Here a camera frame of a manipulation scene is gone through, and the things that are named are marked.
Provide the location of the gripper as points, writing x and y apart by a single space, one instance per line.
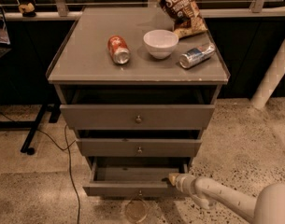
181 182

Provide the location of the grey bottom drawer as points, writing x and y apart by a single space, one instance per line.
132 176

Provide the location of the grey drawer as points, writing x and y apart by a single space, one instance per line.
137 117
106 147
132 176

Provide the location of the grey middle drawer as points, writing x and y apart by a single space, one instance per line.
106 147

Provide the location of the grey drawer cabinet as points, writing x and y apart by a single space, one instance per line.
85 73

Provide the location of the grey top drawer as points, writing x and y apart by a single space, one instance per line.
137 117

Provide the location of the round floor drain cover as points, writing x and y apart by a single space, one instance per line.
136 210

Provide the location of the silver blue can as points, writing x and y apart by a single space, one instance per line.
196 55

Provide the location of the white bowl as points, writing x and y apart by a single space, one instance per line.
160 43

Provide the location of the orange soda can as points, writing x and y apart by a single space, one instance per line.
118 50

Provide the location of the white diagonal pole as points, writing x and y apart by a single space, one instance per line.
272 77

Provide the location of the brown chip bag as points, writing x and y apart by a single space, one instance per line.
186 17

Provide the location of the small yellow figurine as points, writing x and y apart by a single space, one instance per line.
27 10

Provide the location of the black desk leg frame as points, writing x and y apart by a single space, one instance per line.
31 126

